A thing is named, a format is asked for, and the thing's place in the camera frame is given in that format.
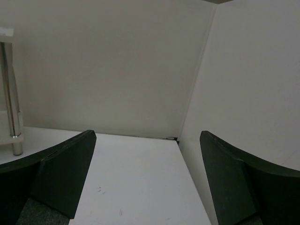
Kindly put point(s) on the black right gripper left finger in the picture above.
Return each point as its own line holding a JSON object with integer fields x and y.
{"x": 45, "y": 188}

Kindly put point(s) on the white two-tier shelf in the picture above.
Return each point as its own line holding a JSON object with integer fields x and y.
{"x": 11, "y": 119}

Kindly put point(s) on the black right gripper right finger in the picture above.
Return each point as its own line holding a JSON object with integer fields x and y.
{"x": 248, "y": 190}

